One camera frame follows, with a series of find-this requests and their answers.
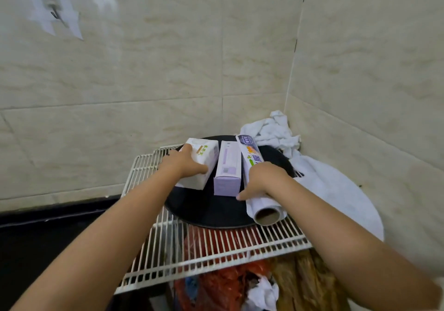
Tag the person's left hand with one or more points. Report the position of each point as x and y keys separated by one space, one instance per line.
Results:
x=180 y=163

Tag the person's right hand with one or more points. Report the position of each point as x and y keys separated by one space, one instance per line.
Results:
x=267 y=179

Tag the person's right thumb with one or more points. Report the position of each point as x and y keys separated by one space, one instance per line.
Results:
x=247 y=194

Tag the person's left thumb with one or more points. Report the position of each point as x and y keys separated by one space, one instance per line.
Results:
x=201 y=169

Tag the white tissue packet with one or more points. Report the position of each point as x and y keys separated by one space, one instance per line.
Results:
x=203 y=156

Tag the cling film roll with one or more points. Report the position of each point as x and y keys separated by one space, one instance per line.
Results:
x=265 y=212

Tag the person's left forearm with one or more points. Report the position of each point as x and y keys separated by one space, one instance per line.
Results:
x=104 y=238

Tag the person's right forearm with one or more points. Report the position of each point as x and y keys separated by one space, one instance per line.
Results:
x=347 y=248

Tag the purple rectangular box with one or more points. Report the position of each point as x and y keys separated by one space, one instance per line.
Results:
x=227 y=172

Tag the black round tray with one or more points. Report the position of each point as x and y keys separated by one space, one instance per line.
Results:
x=208 y=210

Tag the crumpled white cloth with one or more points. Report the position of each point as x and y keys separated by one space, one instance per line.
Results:
x=274 y=132

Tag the large white fabric cover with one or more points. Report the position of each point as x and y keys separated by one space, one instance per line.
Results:
x=333 y=189

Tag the red plastic bag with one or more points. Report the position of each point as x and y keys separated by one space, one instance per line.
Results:
x=222 y=279

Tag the crumpled white plastic bag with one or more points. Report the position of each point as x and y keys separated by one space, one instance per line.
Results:
x=263 y=295

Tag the brown plastic bag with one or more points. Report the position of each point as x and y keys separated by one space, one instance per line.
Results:
x=305 y=283

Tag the taped metal wall hook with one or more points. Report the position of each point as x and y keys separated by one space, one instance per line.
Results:
x=54 y=11

